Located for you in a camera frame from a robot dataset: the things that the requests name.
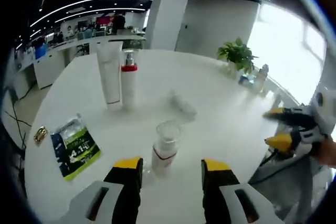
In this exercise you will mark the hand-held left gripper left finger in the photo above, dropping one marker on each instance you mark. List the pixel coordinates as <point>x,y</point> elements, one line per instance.
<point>105,203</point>

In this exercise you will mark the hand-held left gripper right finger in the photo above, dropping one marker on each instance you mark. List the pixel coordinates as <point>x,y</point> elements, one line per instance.
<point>236,205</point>

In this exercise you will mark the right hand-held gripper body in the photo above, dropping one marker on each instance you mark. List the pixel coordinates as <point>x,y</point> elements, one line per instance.
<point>320,119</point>

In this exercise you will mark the clear capped skincare bottle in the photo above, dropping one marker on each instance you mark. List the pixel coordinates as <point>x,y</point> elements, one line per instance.
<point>165,153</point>
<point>183,104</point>

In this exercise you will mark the red collared skincare bottle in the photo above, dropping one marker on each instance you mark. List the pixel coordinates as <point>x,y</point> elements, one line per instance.
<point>129,85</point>

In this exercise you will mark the white skincare tube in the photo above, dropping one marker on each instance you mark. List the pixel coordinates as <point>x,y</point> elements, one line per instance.
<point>110,77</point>

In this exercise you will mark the small clear bottle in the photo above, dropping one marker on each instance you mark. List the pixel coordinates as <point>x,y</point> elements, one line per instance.
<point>262,79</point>

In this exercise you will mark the blue storage box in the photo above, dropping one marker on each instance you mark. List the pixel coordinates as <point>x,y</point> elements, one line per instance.
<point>41,51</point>

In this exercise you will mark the green black foil sachet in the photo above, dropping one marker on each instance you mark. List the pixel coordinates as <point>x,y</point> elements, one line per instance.
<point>76,150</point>

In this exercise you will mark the potted green plant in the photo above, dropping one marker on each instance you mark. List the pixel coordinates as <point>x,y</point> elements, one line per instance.
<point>236,53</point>

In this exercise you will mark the gold foil packet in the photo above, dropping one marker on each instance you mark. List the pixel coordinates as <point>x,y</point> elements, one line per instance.
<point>40,134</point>

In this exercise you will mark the white office counter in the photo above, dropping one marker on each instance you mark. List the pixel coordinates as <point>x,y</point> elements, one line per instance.
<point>47,69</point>

